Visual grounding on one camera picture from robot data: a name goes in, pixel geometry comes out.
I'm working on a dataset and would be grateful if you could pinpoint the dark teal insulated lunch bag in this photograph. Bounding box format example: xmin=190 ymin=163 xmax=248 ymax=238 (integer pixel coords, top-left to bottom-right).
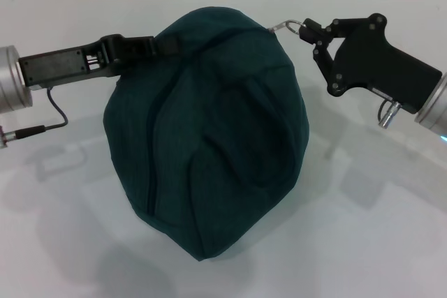
xmin=103 ymin=5 xmax=312 ymax=263

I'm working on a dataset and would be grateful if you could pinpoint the right gripper cable with plug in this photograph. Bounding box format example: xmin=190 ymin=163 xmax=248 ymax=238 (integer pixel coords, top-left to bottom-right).
xmin=376 ymin=98 xmax=402 ymax=128

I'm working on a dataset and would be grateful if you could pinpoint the left gripper cable with plug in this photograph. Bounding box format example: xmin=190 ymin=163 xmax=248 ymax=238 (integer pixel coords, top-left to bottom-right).
xmin=0 ymin=87 xmax=69 ymax=148

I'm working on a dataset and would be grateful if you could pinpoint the gripper cable with plug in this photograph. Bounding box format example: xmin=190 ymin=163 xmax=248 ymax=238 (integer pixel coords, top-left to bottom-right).
xmin=0 ymin=87 xmax=69 ymax=148
xmin=376 ymin=98 xmax=402 ymax=128

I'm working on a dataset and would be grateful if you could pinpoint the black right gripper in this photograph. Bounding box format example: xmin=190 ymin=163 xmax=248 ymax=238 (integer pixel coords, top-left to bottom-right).
xmin=298 ymin=13 xmax=444 ymax=115

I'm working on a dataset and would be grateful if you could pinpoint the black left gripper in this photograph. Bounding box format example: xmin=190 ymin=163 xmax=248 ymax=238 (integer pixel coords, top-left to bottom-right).
xmin=19 ymin=34 xmax=182 ymax=89

